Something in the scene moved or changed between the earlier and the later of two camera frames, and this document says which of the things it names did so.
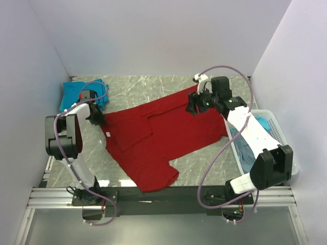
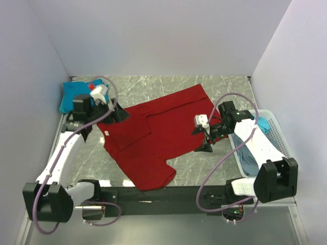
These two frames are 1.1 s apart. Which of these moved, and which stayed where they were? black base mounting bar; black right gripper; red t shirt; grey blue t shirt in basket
Moved: black right gripper
Stayed: black base mounting bar; grey blue t shirt in basket; red t shirt
